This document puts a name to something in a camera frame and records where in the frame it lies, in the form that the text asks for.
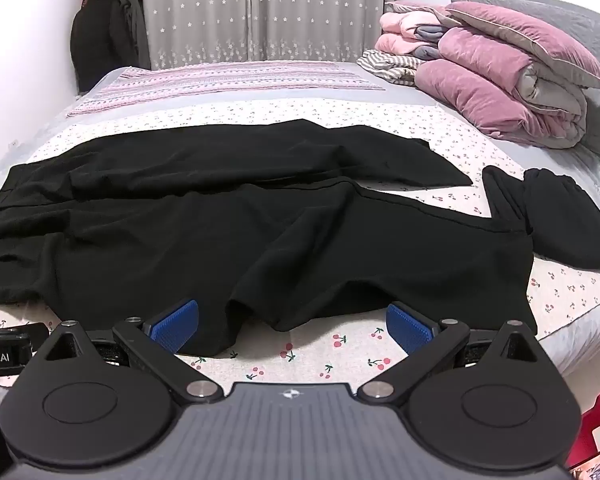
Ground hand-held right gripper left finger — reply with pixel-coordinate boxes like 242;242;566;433
44;299;225;405

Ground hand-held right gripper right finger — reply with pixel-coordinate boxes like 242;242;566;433
358;302;544;405

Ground black pants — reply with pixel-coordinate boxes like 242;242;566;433
0;119;538;356

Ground cherry print bed sheet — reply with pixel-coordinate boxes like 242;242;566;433
0;97;600;396

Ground black folded garment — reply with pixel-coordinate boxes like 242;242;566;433
481;165;600;272

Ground mauve velvet quilt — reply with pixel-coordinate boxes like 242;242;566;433
415;1;600;150

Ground pink striped blanket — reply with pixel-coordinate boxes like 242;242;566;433
67;60;387;118

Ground striped beige garment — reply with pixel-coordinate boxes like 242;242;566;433
356;49;431;88

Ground gray folded garment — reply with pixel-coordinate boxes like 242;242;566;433
412;25;443;59

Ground hanging dark coat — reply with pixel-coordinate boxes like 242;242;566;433
70;0;152;93

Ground stack of folded pink clothes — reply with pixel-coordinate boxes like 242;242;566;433
375;1;461;58

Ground gray star print curtain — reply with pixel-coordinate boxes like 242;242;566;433
139;0;398;71

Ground gray pillow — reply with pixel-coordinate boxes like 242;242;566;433
450;0;600;92

